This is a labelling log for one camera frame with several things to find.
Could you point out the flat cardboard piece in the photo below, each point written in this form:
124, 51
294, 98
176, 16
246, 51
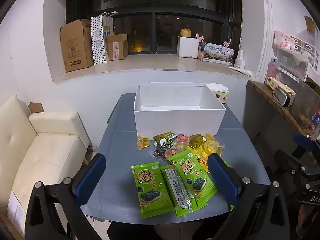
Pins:
36, 108

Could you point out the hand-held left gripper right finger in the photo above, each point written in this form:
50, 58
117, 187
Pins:
222, 180

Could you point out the olive gold snack packet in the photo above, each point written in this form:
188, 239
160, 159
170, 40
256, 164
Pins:
197, 141

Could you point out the white cardboard box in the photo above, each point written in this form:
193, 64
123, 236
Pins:
175, 117

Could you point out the dark side cabinet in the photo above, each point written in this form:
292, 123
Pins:
265, 115

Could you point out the person's dark clothing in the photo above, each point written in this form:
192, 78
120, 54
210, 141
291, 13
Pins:
130, 232

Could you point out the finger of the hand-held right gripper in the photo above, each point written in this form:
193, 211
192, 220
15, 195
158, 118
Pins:
301, 138
290, 161

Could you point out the yellow snack bag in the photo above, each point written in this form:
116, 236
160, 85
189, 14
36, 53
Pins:
200, 162

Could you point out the pink toy figure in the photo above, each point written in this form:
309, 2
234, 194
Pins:
200, 38
227, 43

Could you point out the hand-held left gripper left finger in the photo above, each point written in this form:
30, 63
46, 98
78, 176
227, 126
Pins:
91, 180

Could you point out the clear plastic drawer unit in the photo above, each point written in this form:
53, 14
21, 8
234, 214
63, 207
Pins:
297, 60

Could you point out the small cardboard box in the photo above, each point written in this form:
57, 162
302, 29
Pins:
117, 47

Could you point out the long printed box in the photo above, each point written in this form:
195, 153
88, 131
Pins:
218, 53

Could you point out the pink patterned pouch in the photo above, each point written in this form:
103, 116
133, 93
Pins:
283, 38

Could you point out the pile of yellow jelly cups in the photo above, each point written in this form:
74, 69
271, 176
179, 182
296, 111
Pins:
211, 146

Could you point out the white foam box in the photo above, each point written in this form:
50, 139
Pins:
188, 47

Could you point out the large cardboard box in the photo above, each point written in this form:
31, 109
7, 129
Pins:
76, 47

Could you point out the pale clear jelly cup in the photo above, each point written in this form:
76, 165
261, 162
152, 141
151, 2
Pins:
182, 146

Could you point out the black framed window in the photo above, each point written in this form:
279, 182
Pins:
155, 5

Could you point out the white bottle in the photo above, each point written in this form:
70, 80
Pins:
239, 60

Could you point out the yellow pomelo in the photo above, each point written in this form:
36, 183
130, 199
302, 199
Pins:
186, 32

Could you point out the cream sofa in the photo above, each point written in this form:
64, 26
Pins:
45, 155

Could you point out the clear acrylic container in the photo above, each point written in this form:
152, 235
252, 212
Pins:
305, 105

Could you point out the cream small box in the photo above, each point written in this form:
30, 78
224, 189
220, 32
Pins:
273, 82

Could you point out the small green snack packet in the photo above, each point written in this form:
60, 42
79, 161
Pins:
163, 140

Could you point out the green seaweed snack packet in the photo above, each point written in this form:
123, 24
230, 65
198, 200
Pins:
192, 172
150, 190
178, 195

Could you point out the cream alarm clock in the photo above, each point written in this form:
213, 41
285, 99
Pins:
283, 97

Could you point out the red lid jelly cup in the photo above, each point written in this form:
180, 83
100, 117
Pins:
182, 137
172, 153

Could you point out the dark snack packet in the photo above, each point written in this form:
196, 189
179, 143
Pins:
158, 153

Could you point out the polka dot paper bag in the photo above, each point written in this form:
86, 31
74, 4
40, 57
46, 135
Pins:
98, 40

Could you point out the orange yellow jelly cup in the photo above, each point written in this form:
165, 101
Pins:
143, 142

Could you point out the tissue pack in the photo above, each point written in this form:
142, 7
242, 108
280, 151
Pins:
218, 91

